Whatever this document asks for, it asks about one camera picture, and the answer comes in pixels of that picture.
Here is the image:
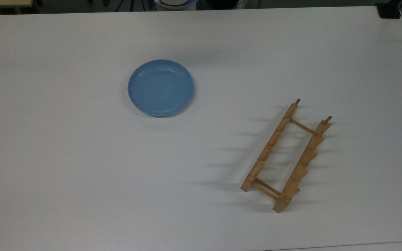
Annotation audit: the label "blue round plate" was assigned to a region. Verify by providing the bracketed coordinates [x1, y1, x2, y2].
[128, 59, 195, 117]

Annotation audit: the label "wooden plate rack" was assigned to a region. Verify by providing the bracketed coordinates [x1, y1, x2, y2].
[240, 98, 333, 213]

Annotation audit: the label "black tripod legs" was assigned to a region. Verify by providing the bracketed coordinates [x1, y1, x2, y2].
[116, 0, 136, 12]

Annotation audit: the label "light wooden table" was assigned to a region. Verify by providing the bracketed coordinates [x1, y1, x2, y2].
[0, 0, 34, 8]

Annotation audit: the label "white robot base blue ring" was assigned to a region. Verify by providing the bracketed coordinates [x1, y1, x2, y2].
[155, 0, 198, 11]

